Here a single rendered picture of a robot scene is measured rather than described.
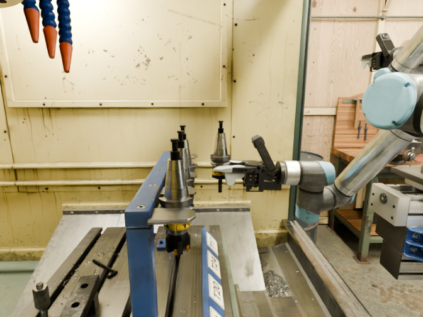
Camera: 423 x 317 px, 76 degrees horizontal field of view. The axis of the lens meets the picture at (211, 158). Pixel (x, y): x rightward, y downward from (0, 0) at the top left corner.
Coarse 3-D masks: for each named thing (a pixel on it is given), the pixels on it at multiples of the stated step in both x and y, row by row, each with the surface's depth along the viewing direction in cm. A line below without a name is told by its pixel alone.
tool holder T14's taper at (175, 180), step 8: (168, 160) 46; (176, 160) 46; (168, 168) 46; (176, 168) 46; (168, 176) 46; (176, 176) 46; (184, 176) 47; (168, 184) 47; (176, 184) 46; (184, 184) 47; (168, 192) 47; (176, 192) 46; (184, 192) 47
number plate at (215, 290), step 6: (210, 276) 69; (210, 282) 66; (216, 282) 69; (210, 288) 64; (216, 288) 67; (210, 294) 62; (216, 294) 64; (222, 294) 67; (216, 300) 62; (222, 300) 65; (222, 306) 63
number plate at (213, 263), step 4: (208, 252) 79; (208, 256) 77; (212, 256) 79; (208, 260) 75; (212, 260) 77; (216, 260) 80; (208, 264) 73; (212, 264) 75; (216, 264) 78; (212, 268) 73; (216, 268) 76; (216, 272) 74; (220, 276) 74
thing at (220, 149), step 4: (216, 136) 80; (220, 136) 79; (224, 136) 79; (216, 140) 79; (220, 140) 79; (224, 140) 79; (216, 144) 79; (220, 144) 79; (224, 144) 79; (216, 148) 79; (220, 148) 79; (224, 148) 79; (216, 152) 79; (220, 152) 79; (224, 152) 79; (216, 156) 79; (220, 156) 79; (224, 156) 79
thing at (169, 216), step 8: (160, 208) 45; (168, 208) 45; (176, 208) 45; (184, 208) 45; (152, 216) 42; (160, 216) 42; (168, 216) 42; (176, 216) 42; (184, 216) 42; (192, 216) 42; (152, 224) 41; (160, 224) 41; (168, 224) 41
